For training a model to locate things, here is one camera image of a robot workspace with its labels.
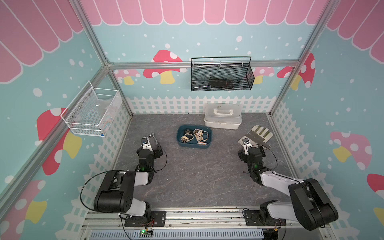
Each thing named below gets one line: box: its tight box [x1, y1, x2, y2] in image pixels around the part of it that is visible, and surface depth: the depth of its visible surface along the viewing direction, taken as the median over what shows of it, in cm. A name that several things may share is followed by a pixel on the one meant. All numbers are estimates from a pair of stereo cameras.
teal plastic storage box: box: [176, 125, 213, 149], surface depth 105 cm
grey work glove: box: [238, 125, 274, 149], surface depth 108 cm
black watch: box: [184, 128, 194, 135], surface depth 108 cm
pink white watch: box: [193, 128, 203, 142], surface depth 105 cm
